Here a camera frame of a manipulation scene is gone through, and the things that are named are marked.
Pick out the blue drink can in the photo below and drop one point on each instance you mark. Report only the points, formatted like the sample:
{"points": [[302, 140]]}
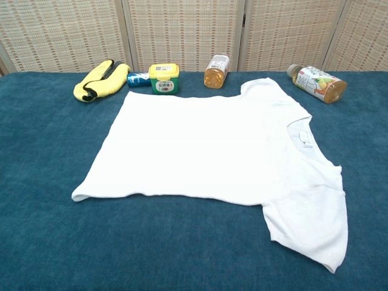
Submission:
{"points": [[136, 80]]}

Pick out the woven folding screen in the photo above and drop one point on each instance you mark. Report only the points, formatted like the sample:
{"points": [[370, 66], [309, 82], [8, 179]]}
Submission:
{"points": [[182, 30]]}

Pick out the yellow cloth with black trim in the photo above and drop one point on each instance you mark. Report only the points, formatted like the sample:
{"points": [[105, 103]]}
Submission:
{"points": [[115, 80]]}

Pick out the white t-shirt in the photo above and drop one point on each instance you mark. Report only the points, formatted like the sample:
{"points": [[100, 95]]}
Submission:
{"points": [[197, 145]]}

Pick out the tea bottle with fruit label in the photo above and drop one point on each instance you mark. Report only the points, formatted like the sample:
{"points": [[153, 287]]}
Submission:
{"points": [[321, 85]]}

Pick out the amber tea bottle white label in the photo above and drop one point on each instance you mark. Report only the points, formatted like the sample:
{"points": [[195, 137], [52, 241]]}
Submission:
{"points": [[216, 77]]}

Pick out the blue carpet table cover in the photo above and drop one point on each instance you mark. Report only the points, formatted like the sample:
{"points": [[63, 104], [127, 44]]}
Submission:
{"points": [[60, 212]]}

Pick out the green tub with yellow lid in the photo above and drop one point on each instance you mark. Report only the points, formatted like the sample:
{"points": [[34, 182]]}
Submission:
{"points": [[163, 86]]}

